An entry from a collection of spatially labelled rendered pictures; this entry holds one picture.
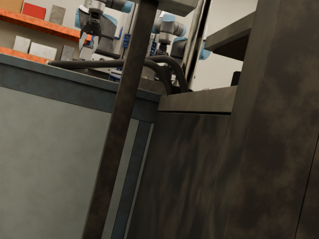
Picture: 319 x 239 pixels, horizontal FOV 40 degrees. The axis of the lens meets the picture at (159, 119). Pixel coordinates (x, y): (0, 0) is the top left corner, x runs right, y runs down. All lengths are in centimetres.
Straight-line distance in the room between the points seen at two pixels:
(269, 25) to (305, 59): 9
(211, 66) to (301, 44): 743
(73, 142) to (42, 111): 18
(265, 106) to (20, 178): 123
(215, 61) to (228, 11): 96
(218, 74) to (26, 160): 673
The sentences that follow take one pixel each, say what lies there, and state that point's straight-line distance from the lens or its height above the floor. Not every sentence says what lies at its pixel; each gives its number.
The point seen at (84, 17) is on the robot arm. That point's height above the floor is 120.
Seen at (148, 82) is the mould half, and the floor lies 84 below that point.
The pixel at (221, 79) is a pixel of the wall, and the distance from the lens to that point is 837.
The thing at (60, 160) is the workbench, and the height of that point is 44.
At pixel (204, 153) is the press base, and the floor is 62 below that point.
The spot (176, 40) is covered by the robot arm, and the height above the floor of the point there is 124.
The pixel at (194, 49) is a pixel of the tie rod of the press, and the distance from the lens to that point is 172.
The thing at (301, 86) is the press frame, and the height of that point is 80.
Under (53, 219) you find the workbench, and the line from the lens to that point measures 189.
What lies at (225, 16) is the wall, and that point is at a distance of 852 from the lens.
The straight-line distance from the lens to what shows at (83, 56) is 220.
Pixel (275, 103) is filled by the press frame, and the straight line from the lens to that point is 85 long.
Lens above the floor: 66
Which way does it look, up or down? 1 degrees up
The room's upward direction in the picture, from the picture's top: 14 degrees clockwise
